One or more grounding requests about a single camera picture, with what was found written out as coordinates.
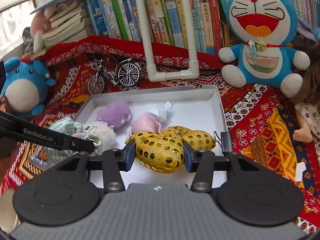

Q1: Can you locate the green checkered cloth pouch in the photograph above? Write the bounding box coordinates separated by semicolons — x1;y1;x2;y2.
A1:
44;116;102;164

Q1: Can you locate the gold sequin heart cushion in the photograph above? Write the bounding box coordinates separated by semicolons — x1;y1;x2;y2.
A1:
125;126;216;173

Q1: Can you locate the row of books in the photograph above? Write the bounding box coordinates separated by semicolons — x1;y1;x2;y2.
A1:
88;0;319;55

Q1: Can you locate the stack of books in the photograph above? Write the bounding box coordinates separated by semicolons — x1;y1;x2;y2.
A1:
42;0;93;49

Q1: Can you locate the blue round plush toy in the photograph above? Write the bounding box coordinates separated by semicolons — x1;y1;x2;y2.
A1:
1;57;56;119

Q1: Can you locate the black binder clip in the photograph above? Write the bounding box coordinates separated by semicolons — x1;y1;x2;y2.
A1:
214;131;233;156

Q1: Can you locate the pink plush toy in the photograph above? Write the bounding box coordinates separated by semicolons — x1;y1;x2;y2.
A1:
30;5;56;53

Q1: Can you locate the white pvc pipe frame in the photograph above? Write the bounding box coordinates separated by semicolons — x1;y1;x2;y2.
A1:
135;0;200;82

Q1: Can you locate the miniature metal bicycle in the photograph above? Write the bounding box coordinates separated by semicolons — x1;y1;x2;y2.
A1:
87;57;142;95

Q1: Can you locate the person left hand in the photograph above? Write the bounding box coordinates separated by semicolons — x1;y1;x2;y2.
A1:
1;142;22;195

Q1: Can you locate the white paper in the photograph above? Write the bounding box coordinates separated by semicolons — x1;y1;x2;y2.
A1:
147;101;172;124

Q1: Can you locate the white fluffy plush toy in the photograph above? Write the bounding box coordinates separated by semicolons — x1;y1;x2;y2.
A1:
83;121;117;155

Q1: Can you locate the brown haired doll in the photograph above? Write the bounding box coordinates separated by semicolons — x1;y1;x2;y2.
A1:
292;43;320;143

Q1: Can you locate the Doraemon plush toy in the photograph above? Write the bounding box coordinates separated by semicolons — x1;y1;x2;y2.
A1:
218;0;310;98

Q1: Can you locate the pink sock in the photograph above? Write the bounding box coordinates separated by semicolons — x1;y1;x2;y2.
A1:
130;113;162;134

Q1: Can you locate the purple plush toy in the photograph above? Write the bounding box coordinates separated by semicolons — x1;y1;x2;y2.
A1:
95;101;132;129

